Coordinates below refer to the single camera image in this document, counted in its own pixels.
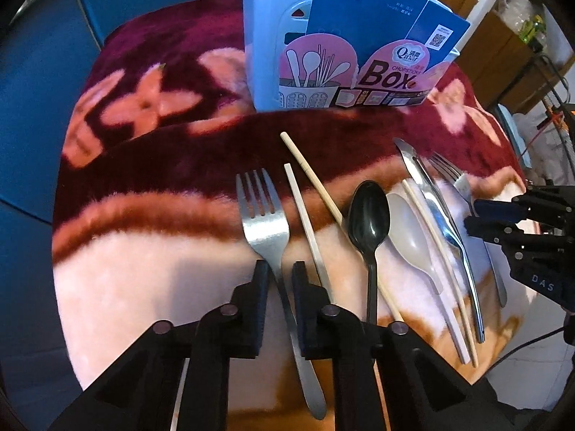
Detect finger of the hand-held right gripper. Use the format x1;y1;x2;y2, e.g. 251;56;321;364
473;198;528;223
464;216;533;247

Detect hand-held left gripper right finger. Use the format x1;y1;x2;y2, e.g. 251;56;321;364
292;260;517;431

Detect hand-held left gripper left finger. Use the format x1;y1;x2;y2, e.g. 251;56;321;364
47;259;271;431

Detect small steel fork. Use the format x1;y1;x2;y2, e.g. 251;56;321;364
429;153;508;308

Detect large steel fork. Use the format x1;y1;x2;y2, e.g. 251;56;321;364
236;168;327;420

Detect white chopstick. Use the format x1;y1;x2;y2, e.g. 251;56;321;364
442;296;471;365
284;164;334;299

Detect steel table knife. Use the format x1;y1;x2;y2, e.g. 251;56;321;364
394;138;487;344

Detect wooden chopstick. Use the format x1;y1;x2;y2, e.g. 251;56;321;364
280;131;404;321
401;179;478;366

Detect white plastic spoon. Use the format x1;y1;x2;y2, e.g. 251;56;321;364
386;193;445;296

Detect black plastic spoon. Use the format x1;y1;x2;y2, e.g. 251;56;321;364
348;180;391;326

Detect blue chopstick box holder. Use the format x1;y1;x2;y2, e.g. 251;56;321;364
243;0;472;111

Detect maroon pink floral blanket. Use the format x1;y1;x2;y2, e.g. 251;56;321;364
51;0;540;431

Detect wooden side cabinet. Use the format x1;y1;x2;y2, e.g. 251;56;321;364
467;9;567;115

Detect clear plastic bags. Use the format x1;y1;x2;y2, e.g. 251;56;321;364
494;0;551;50

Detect black cable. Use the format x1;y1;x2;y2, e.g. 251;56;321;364
487;325;575;371

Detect red cable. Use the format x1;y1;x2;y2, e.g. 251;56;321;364
523;101;567;162

